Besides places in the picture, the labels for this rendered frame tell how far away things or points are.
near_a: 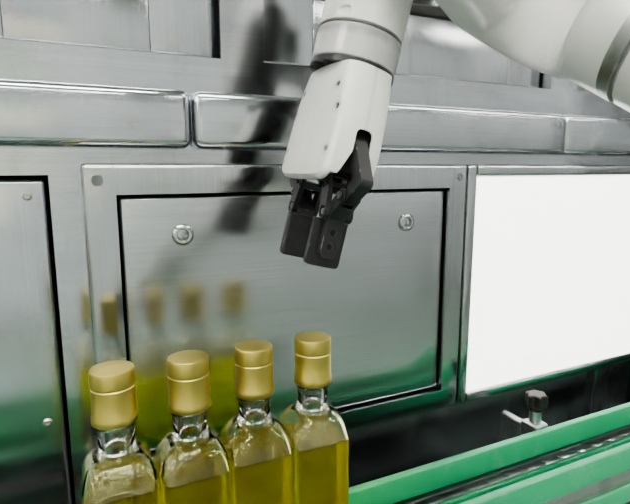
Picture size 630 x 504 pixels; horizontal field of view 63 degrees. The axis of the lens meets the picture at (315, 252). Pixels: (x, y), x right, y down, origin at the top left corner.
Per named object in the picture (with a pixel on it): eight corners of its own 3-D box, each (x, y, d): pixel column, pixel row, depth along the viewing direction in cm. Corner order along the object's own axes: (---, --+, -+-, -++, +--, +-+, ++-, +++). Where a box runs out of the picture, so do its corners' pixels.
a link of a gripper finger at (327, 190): (329, 138, 43) (305, 193, 46) (348, 161, 40) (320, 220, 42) (357, 147, 45) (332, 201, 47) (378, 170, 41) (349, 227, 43)
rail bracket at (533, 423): (510, 458, 78) (516, 376, 76) (548, 483, 72) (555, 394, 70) (490, 465, 77) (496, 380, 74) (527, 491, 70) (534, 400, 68)
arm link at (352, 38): (299, 37, 48) (292, 66, 48) (343, 10, 40) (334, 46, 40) (365, 64, 51) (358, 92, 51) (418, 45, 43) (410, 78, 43)
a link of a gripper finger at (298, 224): (285, 182, 50) (269, 248, 50) (298, 183, 47) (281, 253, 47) (314, 190, 51) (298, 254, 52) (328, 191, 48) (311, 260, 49)
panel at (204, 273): (629, 352, 94) (649, 165, 89) (646, 358, 91) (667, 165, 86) (102, 479, 56) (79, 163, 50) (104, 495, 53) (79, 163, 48)
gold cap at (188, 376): (205, 393, 45) (204, 346, 45) (216, 410, 42) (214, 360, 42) (164, 401, 44) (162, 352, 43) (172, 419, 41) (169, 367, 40)
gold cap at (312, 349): (321, 371, 50) (321, 328, 50) (338, 384, 47) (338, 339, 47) (288, 377, 49) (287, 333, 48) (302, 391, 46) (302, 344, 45)
